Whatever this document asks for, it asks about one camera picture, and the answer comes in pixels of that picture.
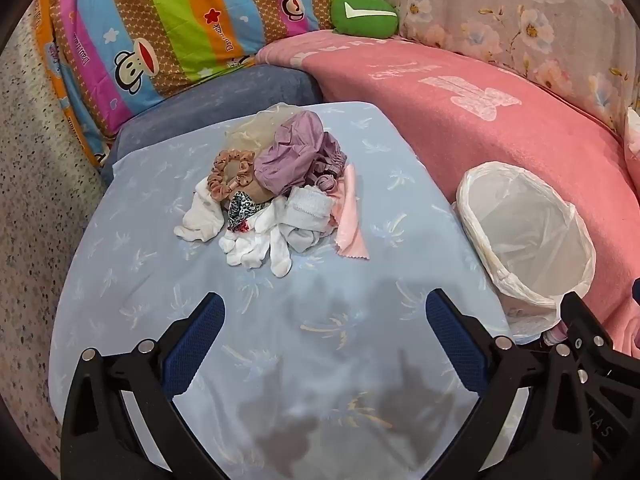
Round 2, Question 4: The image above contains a brown paper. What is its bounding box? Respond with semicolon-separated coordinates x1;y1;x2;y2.
222;160;275;211

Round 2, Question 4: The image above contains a leopard-print cloth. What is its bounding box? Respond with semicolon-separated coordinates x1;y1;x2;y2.
227;191;263;233

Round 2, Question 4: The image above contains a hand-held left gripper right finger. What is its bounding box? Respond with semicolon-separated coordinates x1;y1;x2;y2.
424;288;596;480

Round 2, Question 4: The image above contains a beige mesh drawstring bag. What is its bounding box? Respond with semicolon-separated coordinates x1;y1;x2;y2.
225;102;301;153

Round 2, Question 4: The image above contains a pink blanket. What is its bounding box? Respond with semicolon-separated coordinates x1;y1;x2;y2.
256;30;640;356

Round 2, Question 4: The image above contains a blue-grey cushion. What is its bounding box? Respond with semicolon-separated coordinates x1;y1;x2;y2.
100;66;323;186

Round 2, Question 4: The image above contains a pink cloth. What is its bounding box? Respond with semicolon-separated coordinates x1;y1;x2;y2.
330;164;372;261

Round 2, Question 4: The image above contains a purple cloth cap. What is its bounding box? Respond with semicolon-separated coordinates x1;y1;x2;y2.
255;112;348;196

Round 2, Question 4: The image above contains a white plastic bin liner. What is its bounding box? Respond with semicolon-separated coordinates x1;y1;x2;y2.
452;161;597;341

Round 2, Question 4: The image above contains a green plush cushion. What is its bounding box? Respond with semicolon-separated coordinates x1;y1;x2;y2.
331;0;399;39

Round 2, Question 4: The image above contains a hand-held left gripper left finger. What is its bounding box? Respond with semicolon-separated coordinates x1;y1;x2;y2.
60;291;231;480

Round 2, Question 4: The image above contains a colourful monkey-print quilt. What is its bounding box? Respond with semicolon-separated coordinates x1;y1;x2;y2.
32;0;346;168

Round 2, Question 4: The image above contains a pink pillow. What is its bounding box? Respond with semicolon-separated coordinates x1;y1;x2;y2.
622;107;640;171

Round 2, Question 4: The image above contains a brown scrunchie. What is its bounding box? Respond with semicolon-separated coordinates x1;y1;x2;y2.
207;149;258;203

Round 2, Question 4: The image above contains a white ribbed sock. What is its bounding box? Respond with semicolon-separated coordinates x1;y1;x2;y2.
282;185;333;253

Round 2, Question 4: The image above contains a light blue patterned cloth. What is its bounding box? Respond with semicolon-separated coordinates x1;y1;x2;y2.
48;102;526;480

